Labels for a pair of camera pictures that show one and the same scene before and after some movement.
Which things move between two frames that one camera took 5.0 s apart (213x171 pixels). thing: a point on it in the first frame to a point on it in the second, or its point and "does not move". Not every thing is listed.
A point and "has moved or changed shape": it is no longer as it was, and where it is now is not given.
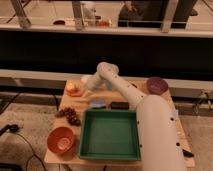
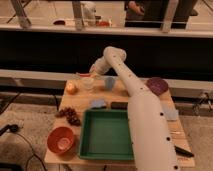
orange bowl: x=60 y=140 does not move
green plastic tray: x=110 y=134 does not move
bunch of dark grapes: x=70 y=115 does not move
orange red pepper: x=74 y=92 has moved or changed shape
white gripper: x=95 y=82 to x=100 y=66
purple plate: x=156 y=85 does not move
